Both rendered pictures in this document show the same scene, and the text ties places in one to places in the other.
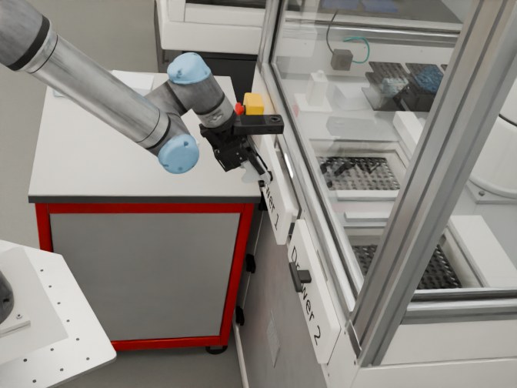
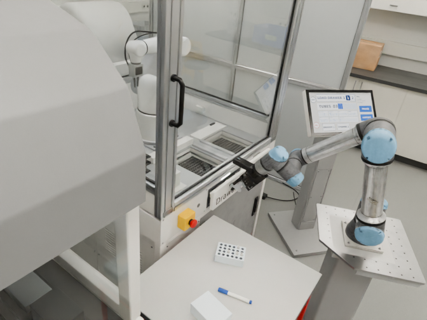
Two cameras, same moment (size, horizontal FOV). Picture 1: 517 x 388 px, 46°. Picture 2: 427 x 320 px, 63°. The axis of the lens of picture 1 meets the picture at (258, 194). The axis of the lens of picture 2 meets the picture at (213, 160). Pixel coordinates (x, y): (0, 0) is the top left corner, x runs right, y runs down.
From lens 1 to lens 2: 2.38 m
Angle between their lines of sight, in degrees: 96
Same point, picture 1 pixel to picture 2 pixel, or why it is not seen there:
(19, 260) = (337, 246)
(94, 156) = (274, 277)
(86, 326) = (321, 214)
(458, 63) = (288, 56)
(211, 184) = (229, 230)
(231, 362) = not seen: hidden behind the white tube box
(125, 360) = not seen: outside the picture
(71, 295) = (322, 224)
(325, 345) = not seen: hidden behind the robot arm
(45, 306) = (333, 225)
